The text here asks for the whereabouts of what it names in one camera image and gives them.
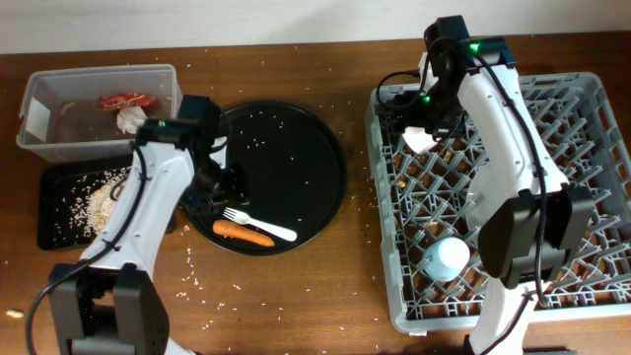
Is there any pink bowl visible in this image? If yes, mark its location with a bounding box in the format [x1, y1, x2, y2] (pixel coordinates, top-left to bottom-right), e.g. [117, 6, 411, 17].
[402, 126, 438, 154]

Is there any clear plastic bin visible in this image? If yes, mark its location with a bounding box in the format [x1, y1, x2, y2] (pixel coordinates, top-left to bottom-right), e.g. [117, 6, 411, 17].
[16, 64, 182, 163]

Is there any red snack wrapper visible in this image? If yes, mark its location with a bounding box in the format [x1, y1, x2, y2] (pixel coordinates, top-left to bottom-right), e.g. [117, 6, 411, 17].
[97, 93, 159, 110]

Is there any white tissue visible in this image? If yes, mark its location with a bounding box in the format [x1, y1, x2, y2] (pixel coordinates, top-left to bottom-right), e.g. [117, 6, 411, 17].
[116, 106, 147, 134]

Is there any peanut on table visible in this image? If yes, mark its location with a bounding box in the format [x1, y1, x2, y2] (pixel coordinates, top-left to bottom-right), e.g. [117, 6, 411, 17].
[6, 309, 24, 319]

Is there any orange carrot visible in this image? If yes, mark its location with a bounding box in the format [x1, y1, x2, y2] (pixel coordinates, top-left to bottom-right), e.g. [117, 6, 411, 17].
[212, 220, 275, 248]

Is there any light blue plastic cup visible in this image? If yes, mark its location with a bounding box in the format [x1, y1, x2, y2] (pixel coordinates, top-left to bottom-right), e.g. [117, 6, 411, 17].
[423, 237, 470, 282]

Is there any rice and peanut pile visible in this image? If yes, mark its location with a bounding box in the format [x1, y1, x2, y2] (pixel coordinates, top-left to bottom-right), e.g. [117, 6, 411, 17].
[62, 168, 129, 242]

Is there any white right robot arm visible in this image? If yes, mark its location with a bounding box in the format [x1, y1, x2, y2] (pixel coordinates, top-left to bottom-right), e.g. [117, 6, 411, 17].
[386, 15, 594, 354]

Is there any black rectangular tray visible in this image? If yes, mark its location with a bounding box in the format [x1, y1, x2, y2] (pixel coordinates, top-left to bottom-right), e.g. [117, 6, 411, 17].
[36, 156, 132, 250]

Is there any round black tray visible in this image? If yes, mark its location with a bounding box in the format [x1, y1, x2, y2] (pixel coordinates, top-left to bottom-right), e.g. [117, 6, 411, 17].
[179, 102, 347, 256]

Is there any grey round plate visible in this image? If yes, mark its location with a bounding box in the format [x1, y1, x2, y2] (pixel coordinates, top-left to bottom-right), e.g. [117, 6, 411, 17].
[465, 164, 493, 230]

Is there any white plastic fork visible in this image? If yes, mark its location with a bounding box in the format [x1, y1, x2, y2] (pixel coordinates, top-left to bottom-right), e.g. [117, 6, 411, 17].
[223, 208, 298, 242]

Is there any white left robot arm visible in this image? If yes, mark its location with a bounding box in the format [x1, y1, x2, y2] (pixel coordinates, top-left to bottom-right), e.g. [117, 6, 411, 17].
[25, 95, 247, 354]

